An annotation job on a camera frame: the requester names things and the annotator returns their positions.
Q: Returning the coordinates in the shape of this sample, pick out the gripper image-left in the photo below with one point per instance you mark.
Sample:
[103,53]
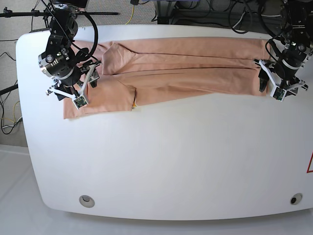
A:
[71,81]

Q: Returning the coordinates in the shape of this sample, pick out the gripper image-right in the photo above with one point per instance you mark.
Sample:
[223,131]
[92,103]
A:
[282,74]

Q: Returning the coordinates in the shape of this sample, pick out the peach pink T-shirt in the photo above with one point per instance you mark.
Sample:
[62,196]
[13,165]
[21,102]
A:
[148,71]

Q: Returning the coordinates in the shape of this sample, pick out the black tripod stand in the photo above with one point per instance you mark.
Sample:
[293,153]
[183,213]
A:
[37,13]

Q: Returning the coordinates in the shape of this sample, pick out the red triangle table marking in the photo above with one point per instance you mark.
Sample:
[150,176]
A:
[310,166]

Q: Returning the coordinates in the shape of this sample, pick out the silver left table grommet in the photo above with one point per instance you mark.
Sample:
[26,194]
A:
[86,201]

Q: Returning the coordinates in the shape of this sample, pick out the dark right table grommet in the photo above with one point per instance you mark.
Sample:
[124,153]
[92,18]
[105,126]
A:
[296,199]

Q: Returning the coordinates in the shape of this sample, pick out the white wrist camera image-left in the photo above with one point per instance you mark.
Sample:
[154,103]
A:
[80,102]

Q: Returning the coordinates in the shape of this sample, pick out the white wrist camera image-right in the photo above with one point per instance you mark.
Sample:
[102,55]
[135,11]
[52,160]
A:
[278,93]

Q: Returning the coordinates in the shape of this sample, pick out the grey robot base frame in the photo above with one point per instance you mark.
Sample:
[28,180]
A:
[172,11]

